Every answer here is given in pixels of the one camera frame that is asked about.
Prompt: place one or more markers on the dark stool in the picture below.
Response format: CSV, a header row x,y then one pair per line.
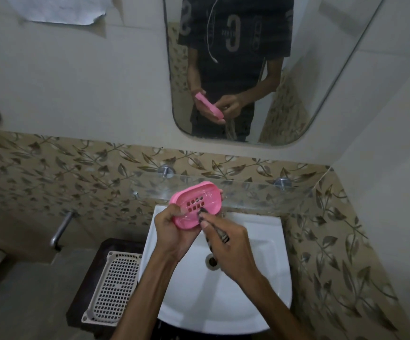
x,y
91,272

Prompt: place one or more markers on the checkered cleaning cloth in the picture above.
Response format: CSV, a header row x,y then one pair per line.
x,y
223,236

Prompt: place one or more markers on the person's left forearm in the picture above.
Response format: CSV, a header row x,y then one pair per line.
x,y
148,300

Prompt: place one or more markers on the metal sink drain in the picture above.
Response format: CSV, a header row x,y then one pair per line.
x,y
212,263

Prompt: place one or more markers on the person's left hand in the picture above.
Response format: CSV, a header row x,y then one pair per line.
x,y
173,237

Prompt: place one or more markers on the chrome shelf mount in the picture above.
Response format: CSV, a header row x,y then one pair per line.
x,y
283,184
166,171

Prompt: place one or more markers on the person's right hand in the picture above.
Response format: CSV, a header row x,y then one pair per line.
x,y
231,251

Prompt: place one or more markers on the white plastic perforated basket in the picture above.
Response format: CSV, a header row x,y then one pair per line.
x,y
114,290

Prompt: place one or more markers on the torn white paper sheet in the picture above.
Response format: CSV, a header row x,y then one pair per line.
x,y
60,8

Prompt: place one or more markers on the pink soap dish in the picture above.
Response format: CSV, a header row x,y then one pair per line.
x,y
198,194

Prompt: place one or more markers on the person's right forearm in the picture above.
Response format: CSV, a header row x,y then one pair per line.
x,y
275,311

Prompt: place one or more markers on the rounded wall mirror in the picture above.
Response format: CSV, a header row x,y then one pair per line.
x,y
325,49

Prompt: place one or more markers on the clear glass shelf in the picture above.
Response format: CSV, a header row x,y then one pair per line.
x,y
261,194

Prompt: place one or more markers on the white wash basin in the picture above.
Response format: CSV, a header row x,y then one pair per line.
x,y
198,300

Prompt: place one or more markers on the chrome wall tap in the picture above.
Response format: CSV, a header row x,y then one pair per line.
x,y
61,230

